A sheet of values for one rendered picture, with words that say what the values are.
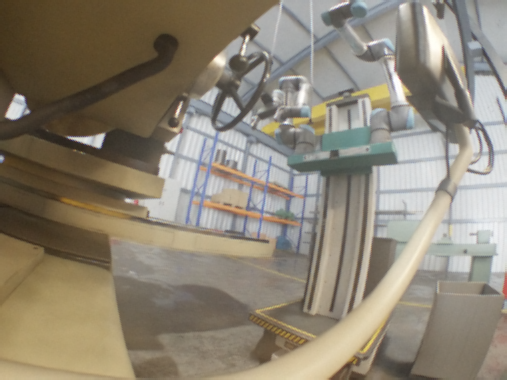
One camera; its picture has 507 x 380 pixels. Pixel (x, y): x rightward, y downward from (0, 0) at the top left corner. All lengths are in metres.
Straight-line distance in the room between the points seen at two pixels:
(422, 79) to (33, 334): 0.67
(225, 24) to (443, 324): 1.40
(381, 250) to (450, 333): 0.67
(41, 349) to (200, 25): 0.47
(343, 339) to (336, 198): 1.20
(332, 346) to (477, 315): 1.19
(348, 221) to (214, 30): 1.17
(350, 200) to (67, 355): 1.32
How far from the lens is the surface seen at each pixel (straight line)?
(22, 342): 0.30
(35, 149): 1.09
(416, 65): 0.43
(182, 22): 0.36
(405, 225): 5.42
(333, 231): 1.31
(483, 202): 9.56
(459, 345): 1.36
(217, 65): 0.71
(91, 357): 0.28
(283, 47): 8.91
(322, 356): 0.16
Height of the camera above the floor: 0.78
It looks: 11 degrees up
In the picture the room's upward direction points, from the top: 10 degrees clockwise
